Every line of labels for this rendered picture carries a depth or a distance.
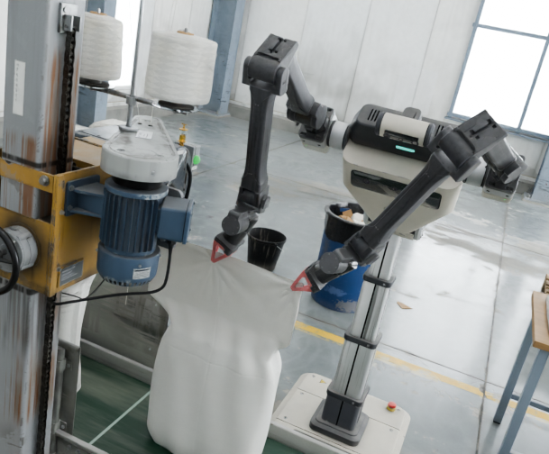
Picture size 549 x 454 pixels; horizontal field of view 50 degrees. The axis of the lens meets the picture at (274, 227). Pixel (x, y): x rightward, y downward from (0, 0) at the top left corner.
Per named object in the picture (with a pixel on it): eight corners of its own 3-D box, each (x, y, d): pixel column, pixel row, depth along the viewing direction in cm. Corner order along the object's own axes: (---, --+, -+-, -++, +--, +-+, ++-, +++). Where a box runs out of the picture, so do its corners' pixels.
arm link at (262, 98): (291, 64, 144) (253, 52, 148) (280, 72, 140) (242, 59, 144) (273, 205, 171) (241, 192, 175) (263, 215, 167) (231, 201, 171)
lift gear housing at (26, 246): (37, 272, 145) (40, 231, 141) (19, 279, 140) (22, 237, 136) (3, 258, 148) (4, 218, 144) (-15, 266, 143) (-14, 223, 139)
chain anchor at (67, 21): (83, 36, 133) (86, 6, 131) (68, 34, 129) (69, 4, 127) (72, 33, 134) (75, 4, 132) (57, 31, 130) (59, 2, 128)
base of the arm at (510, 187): (495, 150, 178) (483, 186, 176) (498, 140, 171) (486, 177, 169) (525, 158, 176) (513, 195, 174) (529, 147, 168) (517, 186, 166)
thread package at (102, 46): (132, 83, 162) (139, 19, 156) (97, 85, 149) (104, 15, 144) (87, 71, 166) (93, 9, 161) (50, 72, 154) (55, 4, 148)
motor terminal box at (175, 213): (189, 240, 154) (196, 198, 150) (185, 255, 144) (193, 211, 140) (157, 234, 153) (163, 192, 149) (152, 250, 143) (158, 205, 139)
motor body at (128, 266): (167, 276, 156) (180, 186, 147) (133, 296, 142) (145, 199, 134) (119, 258, 160) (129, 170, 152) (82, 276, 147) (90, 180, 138)
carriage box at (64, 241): (131, 260, 174) (143, 157, 164) (48, 301, 144) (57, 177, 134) (63, 235, 182) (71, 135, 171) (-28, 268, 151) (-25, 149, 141)
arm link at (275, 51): (301, 31, 142) (264, 20, 146) (277, 80, 141) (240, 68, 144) (328, 112, 184) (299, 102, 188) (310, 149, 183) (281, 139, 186)
